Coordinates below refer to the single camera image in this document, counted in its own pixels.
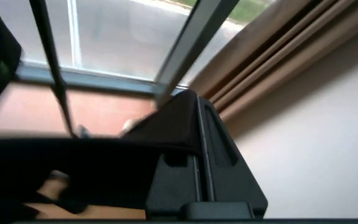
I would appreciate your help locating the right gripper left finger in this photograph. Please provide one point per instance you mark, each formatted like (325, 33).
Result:
(172, 186)

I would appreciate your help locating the black clothes rack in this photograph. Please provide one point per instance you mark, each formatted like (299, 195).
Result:
(53, 62)

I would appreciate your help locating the window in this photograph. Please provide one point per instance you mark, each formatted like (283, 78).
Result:
(197, 40)

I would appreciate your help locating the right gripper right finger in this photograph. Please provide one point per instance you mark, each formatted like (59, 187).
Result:
(228, 174)

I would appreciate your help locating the brown curtain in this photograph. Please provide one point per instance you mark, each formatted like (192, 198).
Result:
(275, 46)

